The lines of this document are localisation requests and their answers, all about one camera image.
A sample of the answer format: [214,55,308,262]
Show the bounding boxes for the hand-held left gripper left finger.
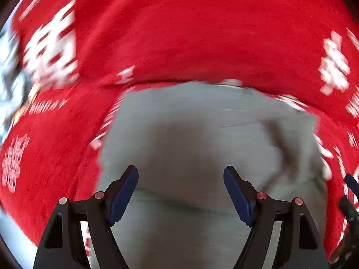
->
[33,165,139,269]

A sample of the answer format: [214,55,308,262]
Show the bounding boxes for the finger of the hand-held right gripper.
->
[338,196,359,228]
[344,174,359,196]

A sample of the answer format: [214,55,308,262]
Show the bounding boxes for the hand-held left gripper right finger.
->
[223,165,329,269]

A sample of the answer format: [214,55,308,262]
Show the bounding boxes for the grey garment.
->
[89,80,328,269]

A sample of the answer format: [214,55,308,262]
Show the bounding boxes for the red printed blanket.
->
[0,0,359,261]

